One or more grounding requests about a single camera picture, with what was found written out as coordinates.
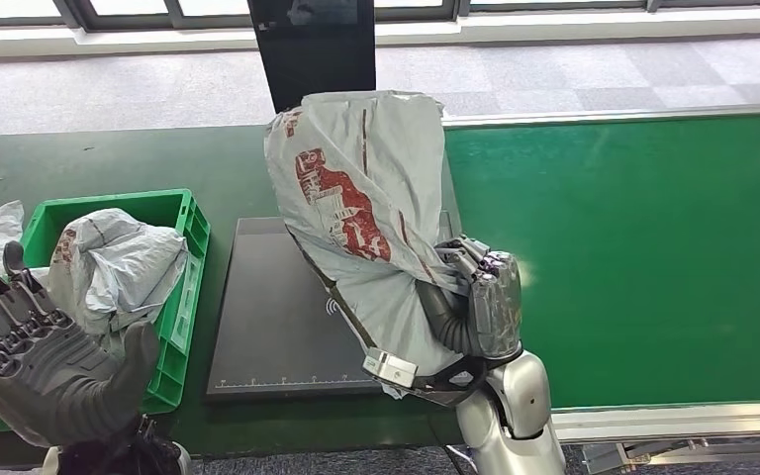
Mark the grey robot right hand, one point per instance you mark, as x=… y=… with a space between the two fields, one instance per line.
x=495 y=308

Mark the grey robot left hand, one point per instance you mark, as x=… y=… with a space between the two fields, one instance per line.
x=46 y=380

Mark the grey parcel bag red print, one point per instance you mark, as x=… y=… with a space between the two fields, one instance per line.
x=354 y=164
x=124 y=275

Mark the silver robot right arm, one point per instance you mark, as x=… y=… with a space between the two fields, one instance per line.
x=518 y=406

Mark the green conveyor belt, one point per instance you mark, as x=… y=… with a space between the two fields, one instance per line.
x=649 y=229

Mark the black inbound scanning machine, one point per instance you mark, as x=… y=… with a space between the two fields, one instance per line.
x=268 y=314

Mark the green plastic crate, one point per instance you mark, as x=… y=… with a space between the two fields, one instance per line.
x=150 y=206

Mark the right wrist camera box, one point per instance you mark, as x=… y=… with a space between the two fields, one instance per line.
x=390 y=367

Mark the aluminium conveyor side rail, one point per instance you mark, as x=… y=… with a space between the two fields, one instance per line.
x=681 y=423
x=616 y=117

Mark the metal conveyor support bracket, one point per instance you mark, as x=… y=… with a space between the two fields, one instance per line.
x=681 y=456

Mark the dark window frame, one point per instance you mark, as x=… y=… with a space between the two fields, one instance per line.
x=131 y=23

